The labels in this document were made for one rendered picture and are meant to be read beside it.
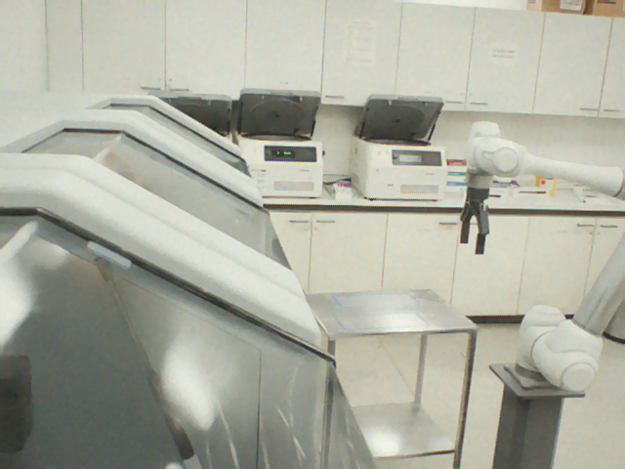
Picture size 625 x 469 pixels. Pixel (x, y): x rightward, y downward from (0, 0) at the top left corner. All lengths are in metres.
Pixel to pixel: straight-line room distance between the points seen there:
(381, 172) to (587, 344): 2.48
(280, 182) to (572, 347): 2.55
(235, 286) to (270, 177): 3.53
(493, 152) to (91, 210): 1.45
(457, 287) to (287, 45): 2.02
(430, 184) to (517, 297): 1.09
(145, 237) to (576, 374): 1.71
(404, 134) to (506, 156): 3.00
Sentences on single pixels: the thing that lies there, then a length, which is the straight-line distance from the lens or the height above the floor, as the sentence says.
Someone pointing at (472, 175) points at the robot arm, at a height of 1.44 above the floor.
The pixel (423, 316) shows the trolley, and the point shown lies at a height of 0.82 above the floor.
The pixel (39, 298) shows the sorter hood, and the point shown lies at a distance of 0.62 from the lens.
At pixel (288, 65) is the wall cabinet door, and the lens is 4.60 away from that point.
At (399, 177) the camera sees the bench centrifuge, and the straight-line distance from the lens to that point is 4.53.
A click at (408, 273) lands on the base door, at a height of 0.40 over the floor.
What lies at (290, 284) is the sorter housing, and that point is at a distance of 1.01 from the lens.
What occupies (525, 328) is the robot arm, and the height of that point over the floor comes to 0.90.
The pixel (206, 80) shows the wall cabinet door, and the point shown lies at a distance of 4.57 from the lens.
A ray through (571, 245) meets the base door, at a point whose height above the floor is 0.61.
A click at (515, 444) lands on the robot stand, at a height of 0.47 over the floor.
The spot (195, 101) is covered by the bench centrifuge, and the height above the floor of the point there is 1.49.
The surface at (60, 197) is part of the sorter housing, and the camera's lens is 0.83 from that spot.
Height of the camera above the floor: 1.77
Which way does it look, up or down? 15 degrees down
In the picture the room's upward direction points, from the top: 3 degrees clockwise
